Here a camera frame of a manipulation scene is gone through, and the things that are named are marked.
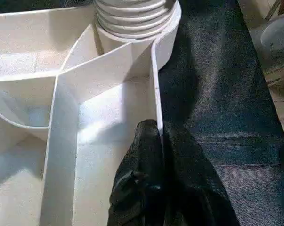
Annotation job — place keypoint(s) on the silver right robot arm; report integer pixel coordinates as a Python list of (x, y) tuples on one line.
[(278, 30)]

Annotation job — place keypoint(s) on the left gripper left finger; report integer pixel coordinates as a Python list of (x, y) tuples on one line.
[(141, 179)]

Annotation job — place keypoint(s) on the black work mat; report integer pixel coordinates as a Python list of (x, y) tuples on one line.
[(214, 94)]

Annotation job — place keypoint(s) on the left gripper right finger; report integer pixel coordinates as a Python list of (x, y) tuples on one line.
[(193, 188)]

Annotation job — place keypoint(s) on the white plastic table top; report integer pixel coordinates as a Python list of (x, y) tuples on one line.
[(64, 131)]

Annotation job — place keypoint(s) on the white plastic table leg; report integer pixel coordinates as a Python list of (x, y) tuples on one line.
[(134, 21)]

